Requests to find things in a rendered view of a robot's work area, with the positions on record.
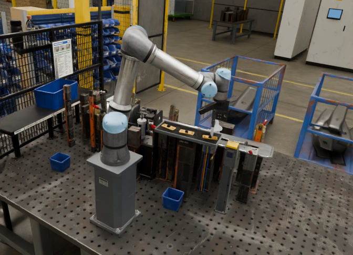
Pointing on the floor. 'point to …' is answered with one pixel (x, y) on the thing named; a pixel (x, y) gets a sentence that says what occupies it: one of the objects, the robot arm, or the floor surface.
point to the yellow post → (82, 6)
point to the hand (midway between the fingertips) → (211, 131)
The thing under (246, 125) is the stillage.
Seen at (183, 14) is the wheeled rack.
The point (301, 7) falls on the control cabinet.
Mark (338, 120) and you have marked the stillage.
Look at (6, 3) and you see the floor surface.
